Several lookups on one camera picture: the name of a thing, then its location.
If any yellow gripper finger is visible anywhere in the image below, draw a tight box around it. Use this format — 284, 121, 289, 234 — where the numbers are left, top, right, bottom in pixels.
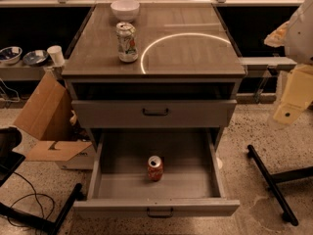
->
273, 103, 303, 125

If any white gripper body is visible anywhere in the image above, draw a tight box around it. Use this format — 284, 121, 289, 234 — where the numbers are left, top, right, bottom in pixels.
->
281, 64, 313, 111

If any red coke can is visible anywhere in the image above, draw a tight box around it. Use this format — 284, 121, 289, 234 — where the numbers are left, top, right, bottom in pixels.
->
148, 156, 163, 182

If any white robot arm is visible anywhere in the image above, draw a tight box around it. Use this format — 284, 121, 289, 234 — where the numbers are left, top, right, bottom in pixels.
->
264, 0, 313, 125

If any grey drawer cabinet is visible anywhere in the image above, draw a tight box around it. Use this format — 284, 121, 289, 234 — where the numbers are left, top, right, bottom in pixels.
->
63, 2, 246, 142

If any open grey middle drawer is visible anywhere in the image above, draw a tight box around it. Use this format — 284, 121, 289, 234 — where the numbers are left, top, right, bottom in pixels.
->
74, 128, 240, 218

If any white green soda can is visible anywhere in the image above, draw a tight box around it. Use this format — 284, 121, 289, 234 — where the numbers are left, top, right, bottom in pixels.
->
115, 22, 138, 63

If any closed grey top drawer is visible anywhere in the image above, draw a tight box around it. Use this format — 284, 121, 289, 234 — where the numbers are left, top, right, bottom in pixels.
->
72, 100, 237, 128

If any grey side shelf right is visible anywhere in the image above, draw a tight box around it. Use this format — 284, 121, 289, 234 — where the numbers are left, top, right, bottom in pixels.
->
240, 57, 295, 77

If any grey side shelf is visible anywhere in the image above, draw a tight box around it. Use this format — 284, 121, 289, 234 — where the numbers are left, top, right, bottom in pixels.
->
0, 61, 64, 81
240, 57, 295, 77

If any black stand leg right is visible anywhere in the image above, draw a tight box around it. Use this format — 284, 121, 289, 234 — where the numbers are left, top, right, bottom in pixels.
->
246, 145, 313, 226

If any white ceramic bowl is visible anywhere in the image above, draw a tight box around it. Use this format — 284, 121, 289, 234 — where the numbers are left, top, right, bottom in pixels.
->
111, 0, 140, 23

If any brown cardboard box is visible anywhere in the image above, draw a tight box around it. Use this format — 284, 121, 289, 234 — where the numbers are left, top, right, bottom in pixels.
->
13, 71, 96, 171

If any white paper cup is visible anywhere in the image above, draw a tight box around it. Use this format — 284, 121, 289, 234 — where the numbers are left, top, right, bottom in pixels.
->
47, 45, 65, 67

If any blue patterned bowl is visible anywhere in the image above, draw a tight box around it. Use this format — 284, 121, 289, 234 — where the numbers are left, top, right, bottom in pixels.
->
22, 50, 49, 67

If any grey side shelf left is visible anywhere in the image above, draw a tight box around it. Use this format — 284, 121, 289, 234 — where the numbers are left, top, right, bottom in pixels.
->
0, 61, 64, 81

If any black stand base left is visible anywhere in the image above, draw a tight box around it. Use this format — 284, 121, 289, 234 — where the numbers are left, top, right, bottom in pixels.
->
0, 126, 83, 235

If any black floor cable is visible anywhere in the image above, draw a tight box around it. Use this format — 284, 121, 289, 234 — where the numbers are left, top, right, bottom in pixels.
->
0, 169, 57, 230

